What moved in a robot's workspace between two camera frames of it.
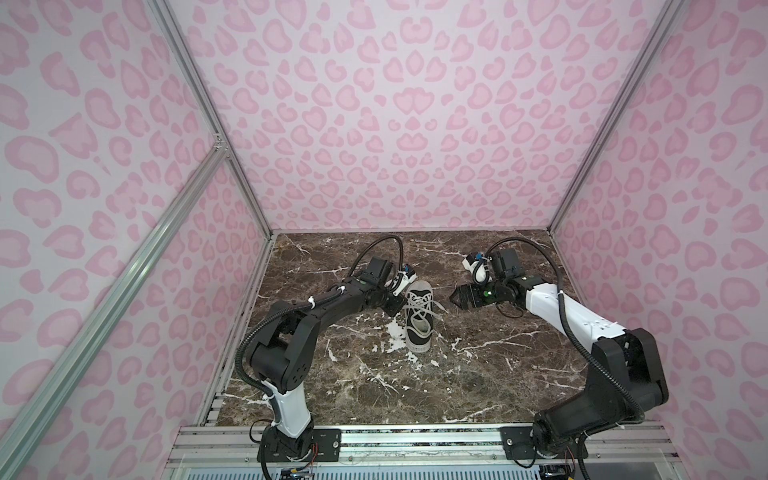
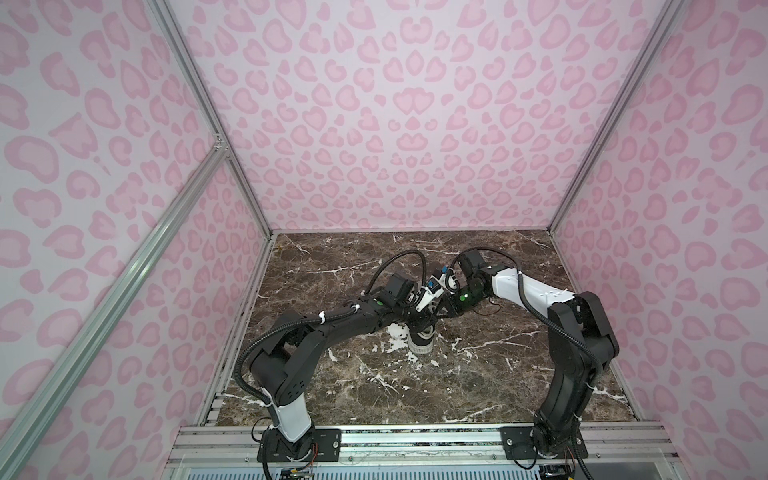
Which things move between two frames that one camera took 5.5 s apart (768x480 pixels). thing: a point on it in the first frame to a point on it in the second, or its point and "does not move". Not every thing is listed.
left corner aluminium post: x=188 y=64 does not move
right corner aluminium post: x=656 y=35 does not move
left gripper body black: x=389 y=302 to x=416 y=320
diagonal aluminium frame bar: x=25 y=435 does not move
